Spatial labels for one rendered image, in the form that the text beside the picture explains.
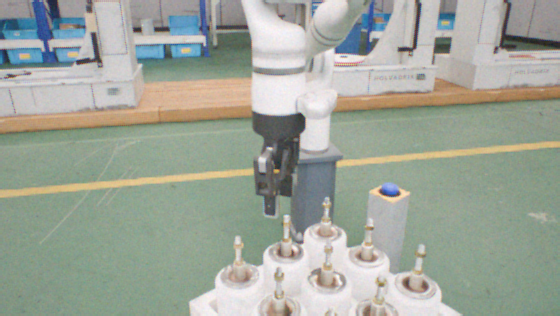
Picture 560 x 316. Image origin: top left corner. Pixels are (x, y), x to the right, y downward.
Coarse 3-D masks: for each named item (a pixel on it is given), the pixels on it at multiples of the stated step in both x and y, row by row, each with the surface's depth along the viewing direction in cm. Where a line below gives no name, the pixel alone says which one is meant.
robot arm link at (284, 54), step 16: (256, 0) 49; (256, 16) 49; (272, 16) 52; (256, 32) 50; (272, 32) 49; (288, 32) 49; (304, 32) 51; (256, 48) 51; (272, 48) 49; (288, 48) 49; (304, 48) 51; (256, 64) 51; (272, 64) 50; (288, 64) 50; (304, 64) 52
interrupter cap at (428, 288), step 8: (408, 272) 79; (400, 280) 76; (408, 280) 77; (424, 280) 76; (432, 280) 76; (400, 288) 74; (408, 288) 75; (424, 288) 75; (432, 288) 74; (408, 296) 73; (416, 296) 72; (424, 296) 72; (432, 296) 73
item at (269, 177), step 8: (256, 160) 52; (272, 160) 52; (256, 168) 53; (272, 168) 53; (256, 176) 53; (264, 176) 53; (272, 176) 53; (256, 184) 54; (272, 184) 53; (256, 192) 55; (272, 192) 54
